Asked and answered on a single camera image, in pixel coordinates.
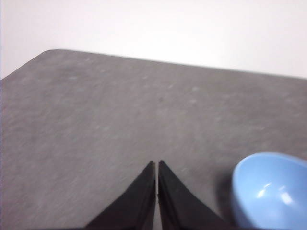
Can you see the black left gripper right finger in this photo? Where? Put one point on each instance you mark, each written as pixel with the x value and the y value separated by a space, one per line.
pixel 177 208

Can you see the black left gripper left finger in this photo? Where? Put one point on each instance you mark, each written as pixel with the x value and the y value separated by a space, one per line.
pixel 136 206

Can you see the blue ribbed bowl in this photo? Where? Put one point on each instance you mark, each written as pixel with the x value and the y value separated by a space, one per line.
pixel 271 191

